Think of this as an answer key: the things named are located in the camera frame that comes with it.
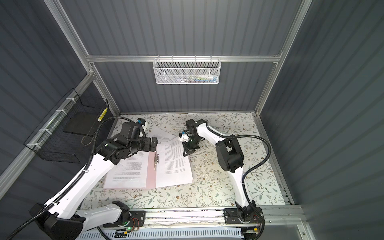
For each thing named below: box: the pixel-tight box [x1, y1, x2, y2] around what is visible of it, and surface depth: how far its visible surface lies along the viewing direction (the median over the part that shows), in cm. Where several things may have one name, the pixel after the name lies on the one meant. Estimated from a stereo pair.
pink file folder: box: [146, 151, 160, 189], surface depth 91 cm
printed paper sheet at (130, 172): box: [104, 151, 149, 188], surface depth 87 cm
